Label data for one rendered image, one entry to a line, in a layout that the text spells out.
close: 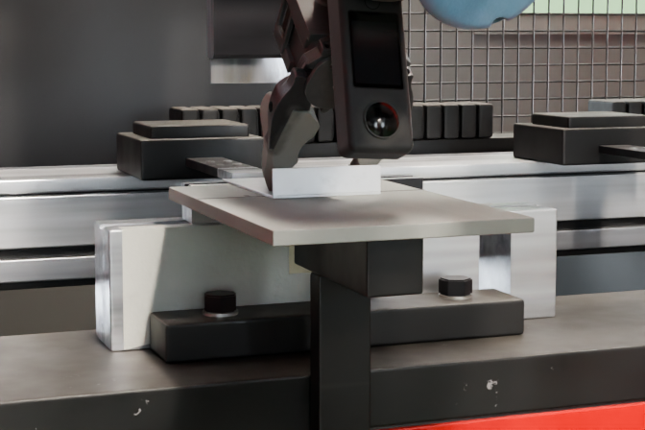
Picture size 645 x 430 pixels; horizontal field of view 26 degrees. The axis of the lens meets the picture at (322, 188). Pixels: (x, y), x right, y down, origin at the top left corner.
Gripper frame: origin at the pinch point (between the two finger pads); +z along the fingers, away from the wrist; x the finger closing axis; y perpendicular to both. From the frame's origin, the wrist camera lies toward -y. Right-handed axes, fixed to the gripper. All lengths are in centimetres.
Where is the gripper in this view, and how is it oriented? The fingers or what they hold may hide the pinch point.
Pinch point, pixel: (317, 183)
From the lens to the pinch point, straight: 105.1
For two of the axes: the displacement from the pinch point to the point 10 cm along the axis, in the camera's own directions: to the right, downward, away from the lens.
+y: -2.6, -7.3, 6.4
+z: -2.2, 6.9, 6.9
